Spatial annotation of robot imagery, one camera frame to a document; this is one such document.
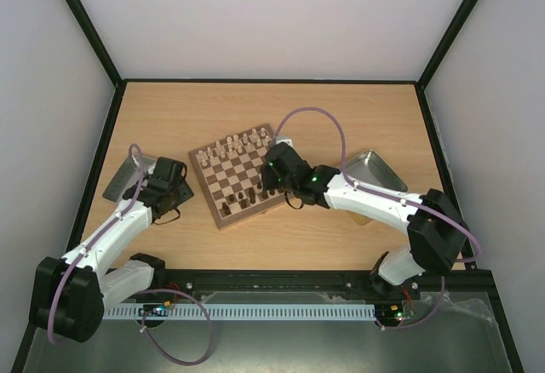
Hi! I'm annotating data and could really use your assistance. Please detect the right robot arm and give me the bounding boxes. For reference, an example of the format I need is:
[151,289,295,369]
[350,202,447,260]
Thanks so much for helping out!
[261,142,469,298]

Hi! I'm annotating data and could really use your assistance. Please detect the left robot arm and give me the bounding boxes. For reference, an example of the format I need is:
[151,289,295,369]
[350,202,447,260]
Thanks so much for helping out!
[29,157,194,342]

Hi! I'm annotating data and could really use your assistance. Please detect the wooden chess board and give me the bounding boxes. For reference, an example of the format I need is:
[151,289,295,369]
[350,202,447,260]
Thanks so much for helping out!
[188,123,285,230]

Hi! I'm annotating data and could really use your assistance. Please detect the left metal tray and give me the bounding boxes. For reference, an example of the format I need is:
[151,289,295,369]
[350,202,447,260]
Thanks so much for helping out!
[102,157,138,203]

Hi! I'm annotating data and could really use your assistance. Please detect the dark rook near corner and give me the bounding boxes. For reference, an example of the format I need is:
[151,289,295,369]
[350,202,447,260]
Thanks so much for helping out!
[221,203,231,215]

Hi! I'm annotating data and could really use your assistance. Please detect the right metal tin tray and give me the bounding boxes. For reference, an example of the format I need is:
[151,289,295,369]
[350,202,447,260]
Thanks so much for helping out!
[342,149,408,227]

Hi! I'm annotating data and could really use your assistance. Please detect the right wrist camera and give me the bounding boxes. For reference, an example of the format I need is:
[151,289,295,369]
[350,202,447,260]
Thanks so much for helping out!
[274,136,293,146]

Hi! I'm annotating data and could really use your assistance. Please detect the light blue slotted cable duct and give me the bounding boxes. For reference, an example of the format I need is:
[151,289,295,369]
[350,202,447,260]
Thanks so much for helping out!
[104,303,376,322]

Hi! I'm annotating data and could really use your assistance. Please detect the black enclosure frame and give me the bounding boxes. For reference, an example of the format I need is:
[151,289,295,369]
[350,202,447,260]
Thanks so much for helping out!
[11,0,524,372]

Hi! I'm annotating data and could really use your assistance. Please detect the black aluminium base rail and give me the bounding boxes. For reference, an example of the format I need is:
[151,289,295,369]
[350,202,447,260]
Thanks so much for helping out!
[161,267,493,301]

